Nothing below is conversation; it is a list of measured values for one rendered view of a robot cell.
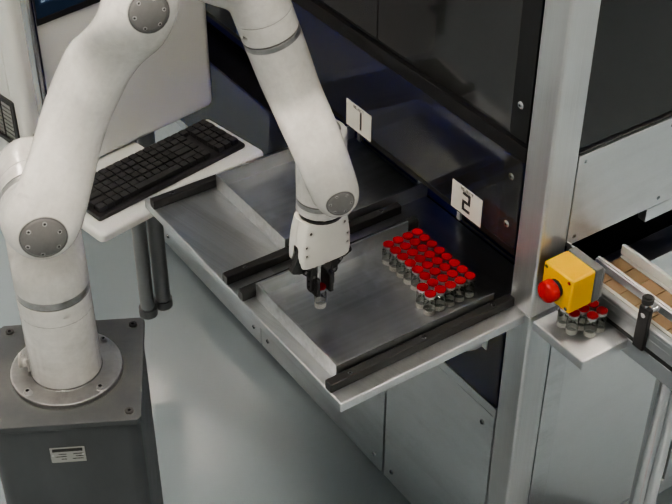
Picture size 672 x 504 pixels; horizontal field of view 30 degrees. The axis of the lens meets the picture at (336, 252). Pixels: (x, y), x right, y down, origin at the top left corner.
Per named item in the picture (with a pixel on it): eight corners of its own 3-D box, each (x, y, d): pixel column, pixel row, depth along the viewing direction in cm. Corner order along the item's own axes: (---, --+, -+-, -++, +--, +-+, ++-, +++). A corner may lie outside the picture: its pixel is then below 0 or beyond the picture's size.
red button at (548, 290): (550, 288, 215) (552, 270, 213) (566, 301, 213) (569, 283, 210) (533, 296, 214) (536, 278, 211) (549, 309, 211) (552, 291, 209)
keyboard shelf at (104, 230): (186, 113, 297) (185, 103, 295) (265, 160, 281) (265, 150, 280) (25, 189, 272) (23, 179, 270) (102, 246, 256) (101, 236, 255)
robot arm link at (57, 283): (18, 317, 198) (-7, 194, 184) (9, 248, 212) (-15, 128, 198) (94, 304, 201) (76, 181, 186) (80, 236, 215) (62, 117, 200)
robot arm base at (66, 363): (5, 413, 208) (-14, 330, 196) (16, 337, 222) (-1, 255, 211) (121, 405, 209) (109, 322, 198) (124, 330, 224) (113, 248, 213)
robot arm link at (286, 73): (318, 55, 178) (374, 210, 198) (290, 6, 191) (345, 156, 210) (260, 80, 178) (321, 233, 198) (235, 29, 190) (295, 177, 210)
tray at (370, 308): (406, 235, 243) (407, 220, 241) (492, 307, 226) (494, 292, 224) (256, 298, 228) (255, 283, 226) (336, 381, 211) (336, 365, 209)
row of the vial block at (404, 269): (389, 257, 237) (389, 238, 234) (447, 309, 225) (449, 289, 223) (379, 261, 236) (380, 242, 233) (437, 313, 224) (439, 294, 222)
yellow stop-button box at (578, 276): (570, 277, 220) (575, 245, 216) (599, 299, 216) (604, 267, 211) (538, 293, 217) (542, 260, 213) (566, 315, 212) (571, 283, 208)
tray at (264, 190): (353, 137, 270) (353, 123, 268) (427, 195, 253) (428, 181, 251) (216, 188, 255) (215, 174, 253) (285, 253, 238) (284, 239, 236)
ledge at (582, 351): (588, 300, 231) (590, 293, 229) (639, 340, 222) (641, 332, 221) (531, 329, 224) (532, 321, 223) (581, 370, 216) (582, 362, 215)
